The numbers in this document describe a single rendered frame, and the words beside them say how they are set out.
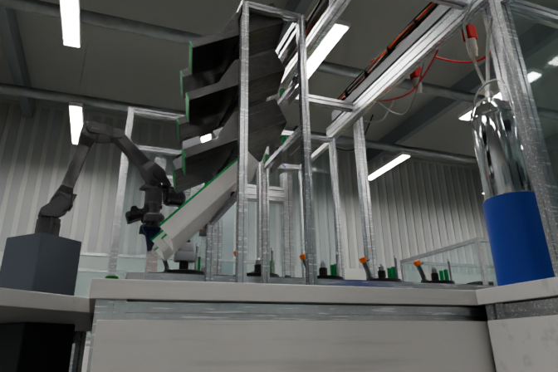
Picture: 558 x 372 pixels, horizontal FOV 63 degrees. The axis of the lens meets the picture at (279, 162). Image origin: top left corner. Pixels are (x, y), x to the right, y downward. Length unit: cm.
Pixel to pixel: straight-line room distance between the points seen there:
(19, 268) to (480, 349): 114
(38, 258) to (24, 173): 889
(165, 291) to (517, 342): 63
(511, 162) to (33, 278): 131
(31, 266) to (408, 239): 1127
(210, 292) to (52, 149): 967
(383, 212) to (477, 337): 1102
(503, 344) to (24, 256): 117
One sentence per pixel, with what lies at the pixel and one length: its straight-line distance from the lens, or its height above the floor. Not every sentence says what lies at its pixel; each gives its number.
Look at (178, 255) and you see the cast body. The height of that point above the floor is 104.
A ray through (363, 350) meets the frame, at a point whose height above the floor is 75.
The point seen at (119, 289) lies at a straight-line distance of 77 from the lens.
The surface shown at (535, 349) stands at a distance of 97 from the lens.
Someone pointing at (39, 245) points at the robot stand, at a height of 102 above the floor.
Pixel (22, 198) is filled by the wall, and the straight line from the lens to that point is 1010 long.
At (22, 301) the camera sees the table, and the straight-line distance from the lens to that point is 95.
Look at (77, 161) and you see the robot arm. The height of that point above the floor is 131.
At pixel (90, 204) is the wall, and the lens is 999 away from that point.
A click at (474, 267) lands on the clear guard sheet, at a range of 632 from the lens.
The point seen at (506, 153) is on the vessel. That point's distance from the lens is 141.
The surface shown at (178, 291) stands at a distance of 78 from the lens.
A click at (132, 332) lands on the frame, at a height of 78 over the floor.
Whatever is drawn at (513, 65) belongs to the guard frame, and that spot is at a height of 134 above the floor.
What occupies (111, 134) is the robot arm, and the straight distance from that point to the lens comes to 160.
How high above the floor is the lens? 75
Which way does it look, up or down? 22 degrees up
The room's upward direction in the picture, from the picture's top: 1 degrees counter-clockwise
